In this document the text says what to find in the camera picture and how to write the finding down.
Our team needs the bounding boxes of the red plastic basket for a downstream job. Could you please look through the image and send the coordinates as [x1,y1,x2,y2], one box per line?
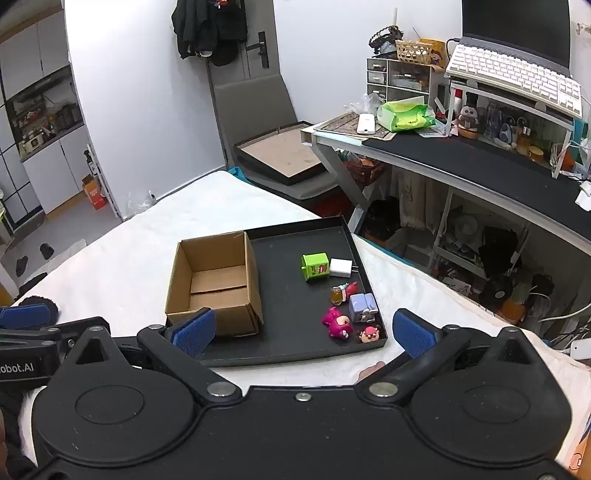
[344,157,389,188]

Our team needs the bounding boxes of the black desk mat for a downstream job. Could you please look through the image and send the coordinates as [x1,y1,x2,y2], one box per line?
[365,136,591,241]

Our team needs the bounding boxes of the yellow box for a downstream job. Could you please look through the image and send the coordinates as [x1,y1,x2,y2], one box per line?
[418,39,448,68]

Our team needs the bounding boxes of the hanging black clothes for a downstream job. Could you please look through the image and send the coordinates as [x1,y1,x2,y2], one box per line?
[172,0,247,65]

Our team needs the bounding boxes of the clear plastic bag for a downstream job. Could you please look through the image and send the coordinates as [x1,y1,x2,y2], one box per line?
[127,189,158,215]

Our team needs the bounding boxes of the white kitchen cabinet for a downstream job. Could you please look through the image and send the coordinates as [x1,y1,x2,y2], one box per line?
[0,0,95,227]

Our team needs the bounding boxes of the red crab figure with bottle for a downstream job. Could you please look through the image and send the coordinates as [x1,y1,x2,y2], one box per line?
[329,281,361,306]

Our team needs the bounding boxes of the grey chair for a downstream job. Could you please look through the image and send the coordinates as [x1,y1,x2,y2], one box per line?
[211,73,356,213]

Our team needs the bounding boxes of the grey door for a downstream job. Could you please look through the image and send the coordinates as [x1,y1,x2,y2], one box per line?
[208,0,283,93]

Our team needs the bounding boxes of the white fan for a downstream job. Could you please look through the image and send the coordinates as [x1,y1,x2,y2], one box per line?
[450,213,481,247]

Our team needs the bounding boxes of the green plastic packet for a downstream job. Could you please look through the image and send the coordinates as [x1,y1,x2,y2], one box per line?
[376,98,437,133]

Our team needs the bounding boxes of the black bead string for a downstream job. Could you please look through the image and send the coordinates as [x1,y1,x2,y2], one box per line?
[368,25,404,58]

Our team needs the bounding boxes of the grey desk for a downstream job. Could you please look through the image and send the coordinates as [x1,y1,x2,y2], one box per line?
[300,117,591,257]

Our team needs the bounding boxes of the white keyboard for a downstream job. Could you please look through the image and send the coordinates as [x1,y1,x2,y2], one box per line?
[444,44,583,120]

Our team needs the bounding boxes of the black door handle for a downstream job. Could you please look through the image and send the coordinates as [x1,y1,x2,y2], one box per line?
[247,31,269,69]

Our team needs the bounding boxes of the white metal rack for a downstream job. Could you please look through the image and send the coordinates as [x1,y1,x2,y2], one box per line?
[427,189,532,280]

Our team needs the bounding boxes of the black bag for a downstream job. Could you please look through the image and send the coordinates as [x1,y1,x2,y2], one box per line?
[365,198,402,245]

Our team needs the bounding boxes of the orange carton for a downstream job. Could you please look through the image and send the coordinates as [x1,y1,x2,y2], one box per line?
[82,175,108,210]

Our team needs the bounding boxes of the person's bare leg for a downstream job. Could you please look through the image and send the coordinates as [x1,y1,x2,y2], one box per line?
[359,361,386,384]

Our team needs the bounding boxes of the lavender block toy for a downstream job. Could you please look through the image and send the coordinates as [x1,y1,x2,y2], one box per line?
[348,293,377,324]

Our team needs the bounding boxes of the patterned brown mat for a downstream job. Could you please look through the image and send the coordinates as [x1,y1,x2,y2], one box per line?
[318,111,398,141]

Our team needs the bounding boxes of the brown cardboard box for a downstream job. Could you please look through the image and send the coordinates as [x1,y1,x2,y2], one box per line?
[165,231,265,337]

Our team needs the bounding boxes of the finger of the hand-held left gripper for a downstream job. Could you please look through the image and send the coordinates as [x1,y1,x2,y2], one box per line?
[0,305,52,331]
[0,320,86,356]

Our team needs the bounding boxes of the black shallow tray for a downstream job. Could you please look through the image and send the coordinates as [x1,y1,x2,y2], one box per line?
[196,216,387,367]

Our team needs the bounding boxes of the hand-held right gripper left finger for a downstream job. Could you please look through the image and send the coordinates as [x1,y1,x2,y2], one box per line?
[60,308,241,408]

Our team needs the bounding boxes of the grey drawer organizer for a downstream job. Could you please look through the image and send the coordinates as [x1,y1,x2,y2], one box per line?
[366,58,444,107]

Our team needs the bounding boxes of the pink bear figure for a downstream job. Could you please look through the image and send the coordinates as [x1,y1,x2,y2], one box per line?
[322,307,354,340]

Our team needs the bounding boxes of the woven basket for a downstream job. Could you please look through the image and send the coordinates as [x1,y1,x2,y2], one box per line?
[396,39,435,64]

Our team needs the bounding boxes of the white monitor riser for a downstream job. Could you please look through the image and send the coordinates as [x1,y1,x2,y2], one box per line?
[445,76,583,178]

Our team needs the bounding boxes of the green cartoon toy box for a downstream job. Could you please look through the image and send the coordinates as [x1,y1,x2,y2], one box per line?
[301,253,330,282]

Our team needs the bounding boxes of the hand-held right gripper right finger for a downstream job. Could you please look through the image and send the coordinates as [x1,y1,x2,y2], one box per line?
[367,309,550,407]

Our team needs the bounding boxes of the black monitor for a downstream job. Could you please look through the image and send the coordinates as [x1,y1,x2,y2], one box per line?
[462,0,573,77]

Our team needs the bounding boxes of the grey animal figurine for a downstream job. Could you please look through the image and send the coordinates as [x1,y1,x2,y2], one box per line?
[457,105,481,139]

